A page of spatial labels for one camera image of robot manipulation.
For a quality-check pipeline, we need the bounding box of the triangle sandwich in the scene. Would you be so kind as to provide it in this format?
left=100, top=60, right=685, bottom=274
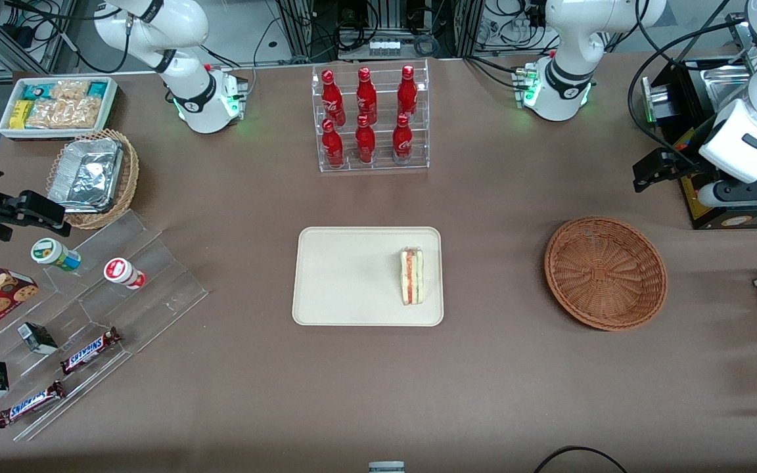
left=400, top=247, right=425, bottom=306

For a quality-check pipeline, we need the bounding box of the aluminium foil tray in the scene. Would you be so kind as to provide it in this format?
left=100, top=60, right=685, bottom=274
left=48, top=138, right=124, bottom=214

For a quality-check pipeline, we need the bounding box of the light wicker basket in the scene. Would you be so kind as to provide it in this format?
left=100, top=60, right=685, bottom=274
left=47, top=129, right=140, bottom=230

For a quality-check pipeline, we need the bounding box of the brown wicker basket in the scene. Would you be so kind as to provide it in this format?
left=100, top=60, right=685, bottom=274
left=544, top=217, right=668, bottom=331

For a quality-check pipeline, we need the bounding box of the beige plastic tray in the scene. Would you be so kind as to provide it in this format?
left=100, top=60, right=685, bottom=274
left=292, top=227, right=445, bottom=327

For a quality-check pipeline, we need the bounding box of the green lid sunflower cup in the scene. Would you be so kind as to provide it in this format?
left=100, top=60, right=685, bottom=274
left=30, top=238, right=82, bottom=273

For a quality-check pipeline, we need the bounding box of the black control box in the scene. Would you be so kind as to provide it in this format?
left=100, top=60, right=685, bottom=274
left=641, top=58, right=757, bottom=229

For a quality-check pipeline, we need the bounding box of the red lid yogurt cup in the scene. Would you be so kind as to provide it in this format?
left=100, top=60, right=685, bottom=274
left=103, top=258, right=147, bottom=290

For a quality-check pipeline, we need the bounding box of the clear cracker bag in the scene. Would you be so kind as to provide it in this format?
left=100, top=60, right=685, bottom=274
left=50, top=80, right=90, bottom=102
left=27, top=99, right=101, bottom=129

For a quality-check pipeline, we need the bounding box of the Snickers chocolate bar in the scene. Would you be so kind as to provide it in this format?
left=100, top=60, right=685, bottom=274
left=60, top=327, right=123, bottom=376
left=0, top=380, right=67, bottom=429

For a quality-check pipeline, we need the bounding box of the clear acrylic stepped display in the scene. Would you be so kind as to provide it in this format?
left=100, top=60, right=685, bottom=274
left=0, top=210, right=210, bottom=442

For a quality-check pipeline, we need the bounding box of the white snack bin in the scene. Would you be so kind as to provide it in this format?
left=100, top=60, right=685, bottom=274
left=0, top=77, right=118, bottom=140

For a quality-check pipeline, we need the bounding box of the red cola bottle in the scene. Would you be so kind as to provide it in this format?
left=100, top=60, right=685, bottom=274
left=392, top=113, right=413, bottom=165
left=356, top=67, right=378, bottom=125
left=321, top=70, right=346, bottom=127
left=355, top=115, right=377, bottom=165
left=321, top=118, right=344, bottom=168
left=397, top=64, right=419, bottom=119

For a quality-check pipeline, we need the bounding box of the clear acrylic bottle rack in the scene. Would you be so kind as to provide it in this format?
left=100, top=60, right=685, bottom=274
left=311, top=59, right=430, bottom=173

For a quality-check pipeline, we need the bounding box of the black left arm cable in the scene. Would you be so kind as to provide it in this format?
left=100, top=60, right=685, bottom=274
left=627, top=16, right=750, bottom=153

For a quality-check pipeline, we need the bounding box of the black floor cable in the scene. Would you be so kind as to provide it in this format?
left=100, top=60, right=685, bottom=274
left=535, top=445, right=628, bottom=473

